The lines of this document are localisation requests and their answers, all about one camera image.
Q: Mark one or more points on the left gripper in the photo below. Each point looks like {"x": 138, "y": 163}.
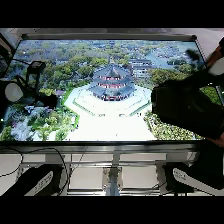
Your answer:
{"x": 47, "y": 101}

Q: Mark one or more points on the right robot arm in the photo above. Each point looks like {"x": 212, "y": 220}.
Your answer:
{"x": 186, "y": 176}

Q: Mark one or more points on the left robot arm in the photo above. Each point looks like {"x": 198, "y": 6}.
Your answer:
{"x": 14, "y": 92}

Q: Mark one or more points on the person's forearm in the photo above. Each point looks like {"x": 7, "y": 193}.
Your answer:
{"x": 217, "y": 140}
{"x": 215, "y": 55}

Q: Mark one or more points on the silver frame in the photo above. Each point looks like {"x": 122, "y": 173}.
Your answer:
{"x": 113, "y": 173}

